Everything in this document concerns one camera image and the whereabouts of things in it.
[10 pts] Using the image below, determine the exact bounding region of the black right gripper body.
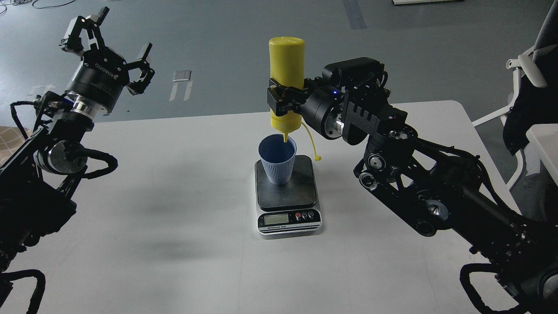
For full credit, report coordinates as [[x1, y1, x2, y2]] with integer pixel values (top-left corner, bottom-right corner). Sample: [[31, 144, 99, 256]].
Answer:
[[299, 78, 344, 140]]

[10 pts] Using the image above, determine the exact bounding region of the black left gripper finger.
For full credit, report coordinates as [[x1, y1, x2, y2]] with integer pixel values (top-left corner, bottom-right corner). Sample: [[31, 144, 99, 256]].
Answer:
[[60, 7, 110, 58], [126, 42, 155, 96]]

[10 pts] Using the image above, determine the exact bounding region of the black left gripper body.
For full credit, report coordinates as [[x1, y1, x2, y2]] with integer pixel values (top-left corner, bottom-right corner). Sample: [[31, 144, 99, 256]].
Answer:
[[65, 48, 129, 114]]

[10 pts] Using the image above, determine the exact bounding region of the yellow squeeze bottle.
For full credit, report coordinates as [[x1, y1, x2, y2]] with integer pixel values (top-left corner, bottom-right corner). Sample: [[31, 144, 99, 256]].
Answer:
[[269, 36, 321, 161]]

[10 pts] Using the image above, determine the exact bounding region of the blue ribbed plastic cup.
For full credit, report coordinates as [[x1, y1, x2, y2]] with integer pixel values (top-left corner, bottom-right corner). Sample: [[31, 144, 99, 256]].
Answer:
[[258, 134, 297, 185]]

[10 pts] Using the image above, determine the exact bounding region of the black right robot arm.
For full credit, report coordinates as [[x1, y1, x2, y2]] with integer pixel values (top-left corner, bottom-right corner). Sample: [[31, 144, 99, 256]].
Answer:
[[268, 56, 557, 314]]

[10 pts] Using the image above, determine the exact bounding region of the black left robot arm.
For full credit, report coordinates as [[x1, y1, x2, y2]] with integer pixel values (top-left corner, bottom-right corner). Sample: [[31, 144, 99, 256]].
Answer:
[[0, 7, 155, 314]]

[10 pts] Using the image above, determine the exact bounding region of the black digital kitchen scale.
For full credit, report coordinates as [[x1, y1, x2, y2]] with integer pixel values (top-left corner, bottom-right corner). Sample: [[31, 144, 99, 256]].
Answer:
[[255, 155, 323, 237]]

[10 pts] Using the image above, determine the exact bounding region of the grey floor plate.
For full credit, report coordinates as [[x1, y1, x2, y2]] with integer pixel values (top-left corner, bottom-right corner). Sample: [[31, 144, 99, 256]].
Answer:
[[173, 70, 192, 83]]

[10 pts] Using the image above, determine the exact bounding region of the white office chair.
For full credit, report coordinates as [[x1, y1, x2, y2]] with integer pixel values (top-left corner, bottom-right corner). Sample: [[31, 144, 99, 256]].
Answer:
[[472, 9, 558, 227]]

